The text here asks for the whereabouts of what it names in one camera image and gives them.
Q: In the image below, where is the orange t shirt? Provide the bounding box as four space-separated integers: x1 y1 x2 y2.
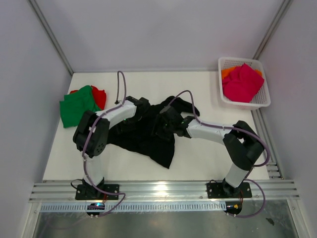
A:
221 66 262 80

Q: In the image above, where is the left rear frame post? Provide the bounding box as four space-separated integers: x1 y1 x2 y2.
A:
27 0 74 76

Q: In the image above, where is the grey slotted cable duct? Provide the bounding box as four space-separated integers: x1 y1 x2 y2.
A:
40 200 226 213

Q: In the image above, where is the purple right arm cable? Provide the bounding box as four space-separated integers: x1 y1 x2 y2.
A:
164 90 270 219

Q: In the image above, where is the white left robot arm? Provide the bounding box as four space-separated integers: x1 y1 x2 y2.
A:
73 96 150 199

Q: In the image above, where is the right rear frame post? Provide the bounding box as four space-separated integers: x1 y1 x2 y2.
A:
253 0 293 60

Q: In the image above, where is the white plastic basket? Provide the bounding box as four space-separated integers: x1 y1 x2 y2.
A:
218 57 271 110

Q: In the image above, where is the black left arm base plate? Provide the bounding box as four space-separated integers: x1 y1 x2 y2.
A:
75 183 119 200

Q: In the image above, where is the pink t shirt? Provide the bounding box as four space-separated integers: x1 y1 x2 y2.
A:
221 63 264 103

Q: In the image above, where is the frame post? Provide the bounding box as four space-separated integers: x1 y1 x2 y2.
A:
253 0 293 60
27 0 74 76

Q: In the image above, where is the green t shirt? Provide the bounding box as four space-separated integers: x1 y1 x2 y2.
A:
59 95 94 128

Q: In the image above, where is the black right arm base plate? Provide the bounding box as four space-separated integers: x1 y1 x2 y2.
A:
206 179 252 199

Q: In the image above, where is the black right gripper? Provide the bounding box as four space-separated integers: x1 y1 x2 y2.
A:
148 115 175 142

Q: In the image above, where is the aluminium front rail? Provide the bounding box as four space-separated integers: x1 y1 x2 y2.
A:
29 179 300 202

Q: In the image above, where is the black t shirt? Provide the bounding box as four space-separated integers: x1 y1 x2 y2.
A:
106 95 201 170

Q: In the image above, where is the red t shirt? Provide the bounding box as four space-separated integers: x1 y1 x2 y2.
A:
64 85 106 112

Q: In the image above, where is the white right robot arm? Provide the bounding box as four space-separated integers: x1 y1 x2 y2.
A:
152 106 264 198

